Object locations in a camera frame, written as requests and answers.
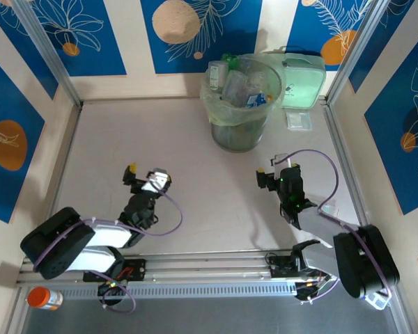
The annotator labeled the slim clear bottle blue cap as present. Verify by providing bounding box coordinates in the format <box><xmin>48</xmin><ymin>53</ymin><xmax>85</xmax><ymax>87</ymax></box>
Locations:
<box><xmin>245</xmin><ymin>92</ymin><xmax>269</xmax><ymax>109</ymax></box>

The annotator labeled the large clear plastic bottle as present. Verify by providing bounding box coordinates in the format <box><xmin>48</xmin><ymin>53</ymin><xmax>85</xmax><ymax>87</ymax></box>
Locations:
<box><xmin>224</xmin><ymin>69</ymin><xmax>254</xmax><ymax>105</ymax></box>

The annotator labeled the small clear bottle pale label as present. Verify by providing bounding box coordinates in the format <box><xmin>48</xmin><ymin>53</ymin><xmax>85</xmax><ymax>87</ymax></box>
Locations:
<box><xmin>208</xmin><ymin>61</ymin><xmax>229</xmax><ymax>90</ymax></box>

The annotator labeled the grey metal mesh bin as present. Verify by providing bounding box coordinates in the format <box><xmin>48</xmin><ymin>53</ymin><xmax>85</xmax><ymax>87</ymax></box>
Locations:
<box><xmin>203</xmin><ymin>57</ymin><xmax>283</xmax><ymax>153</ymax></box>

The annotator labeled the green plastic bin liner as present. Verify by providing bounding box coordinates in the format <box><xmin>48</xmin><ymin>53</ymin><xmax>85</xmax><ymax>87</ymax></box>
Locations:
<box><xmin>199</xmin><ymin>53</ymin><xmax>286</xmax><ymax>128</ymax></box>

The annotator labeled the green clear plastic packet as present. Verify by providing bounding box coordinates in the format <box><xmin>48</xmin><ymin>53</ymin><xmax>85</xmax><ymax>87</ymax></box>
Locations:
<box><xmin>318</xmin><ymin>198</ymin><xmax>339</xmax><ymax>218</ymax></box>

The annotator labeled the small clear sachet packet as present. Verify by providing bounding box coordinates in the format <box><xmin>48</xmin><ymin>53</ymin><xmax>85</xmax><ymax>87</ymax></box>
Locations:
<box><xmin>286</xmin><ymin>111</ymin><xmax>314</xmax><ymax>132</ymax></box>

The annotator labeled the mint green zip pouch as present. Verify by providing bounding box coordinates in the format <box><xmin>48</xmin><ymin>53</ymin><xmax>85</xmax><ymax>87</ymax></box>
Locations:
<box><xmin>270</xmin><ymin>51</ymin><xmax>327</xmax><ymax>109</ymax></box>

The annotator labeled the orange lid jar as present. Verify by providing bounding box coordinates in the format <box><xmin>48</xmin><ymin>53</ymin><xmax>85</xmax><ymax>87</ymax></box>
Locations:
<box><xmin>26</xmin><ymin>287</ymin><xmax>64</xmax><ymax>311</ymax></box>

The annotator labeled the clear compartment organizer box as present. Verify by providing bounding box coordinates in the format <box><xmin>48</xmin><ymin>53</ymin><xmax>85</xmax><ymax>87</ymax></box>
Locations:
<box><xmin>365</xmin><ymin>292</ymin><xmax>393</xmax><ymax>310</ymax></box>

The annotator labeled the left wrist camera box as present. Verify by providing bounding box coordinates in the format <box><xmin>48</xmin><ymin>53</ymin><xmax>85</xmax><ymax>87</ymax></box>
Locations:
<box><xmin>141</xmin><ymin>168</ymin><xmax>171</xmax><ymax>192</ymax></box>

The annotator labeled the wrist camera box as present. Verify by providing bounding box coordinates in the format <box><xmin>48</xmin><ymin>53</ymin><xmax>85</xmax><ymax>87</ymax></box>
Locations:
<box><xmin>270</xmin><ymin>153</ymin><xmax>293</xmax><ymax>168</ymax></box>
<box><xmin>141</xmin><ymin>168</ymin><xmax>171</xmax><ymax>192</ymax></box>

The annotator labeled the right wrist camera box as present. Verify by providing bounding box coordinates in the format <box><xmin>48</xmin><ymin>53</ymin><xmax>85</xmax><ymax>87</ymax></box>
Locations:
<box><xmin>270</xmin><ymin>153</ymin><xmax>293</xmax><ymax>168</ymax></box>

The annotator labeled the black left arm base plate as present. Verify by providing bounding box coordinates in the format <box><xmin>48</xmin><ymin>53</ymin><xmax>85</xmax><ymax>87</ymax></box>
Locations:
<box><xmin>82</xmin><ymin>259</ymin><xmax>147</xmax><ymax>283</ymax></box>

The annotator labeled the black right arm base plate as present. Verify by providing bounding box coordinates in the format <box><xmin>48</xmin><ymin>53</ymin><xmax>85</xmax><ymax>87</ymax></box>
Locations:
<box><xmin>266</xmin><ymin>252</ymin><xmax>335</xmax><ymax>279</ymax></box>

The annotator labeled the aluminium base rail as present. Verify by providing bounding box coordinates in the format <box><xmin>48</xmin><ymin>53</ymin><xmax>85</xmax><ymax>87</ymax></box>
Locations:
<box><xmin>15</xmin><ymin>247</ymin><xmax>394</xmax><ymax>286</ymax></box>

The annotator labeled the grey slotted cable duct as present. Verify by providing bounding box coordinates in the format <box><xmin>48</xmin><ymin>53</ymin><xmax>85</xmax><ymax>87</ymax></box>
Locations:
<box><xmin>55</xmin><ymin>280</ymin><xmax>300</xmax><ymax>300</ymax></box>

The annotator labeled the aluminium frame post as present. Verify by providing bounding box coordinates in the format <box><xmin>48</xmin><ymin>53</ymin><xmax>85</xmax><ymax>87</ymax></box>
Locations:
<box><xmin>10</xmin><ymin>0</ymin><xmax>84</xmax><ymax>108</ymax></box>
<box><xmin>325</xmin><ymin>0</ymin><xmax>393</xmax><ymax>105</ymax></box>

